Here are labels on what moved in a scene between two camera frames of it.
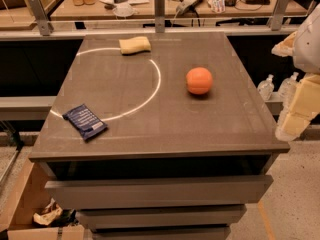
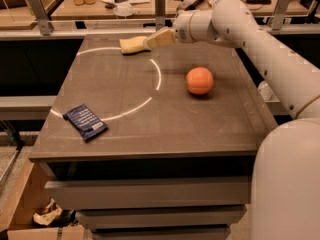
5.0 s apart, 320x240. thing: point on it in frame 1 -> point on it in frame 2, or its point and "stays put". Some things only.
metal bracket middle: [159, 12] stays put
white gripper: [309, 47] -> [181, 27]
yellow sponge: [134, 45] stays put
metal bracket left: [45, 27] stays put
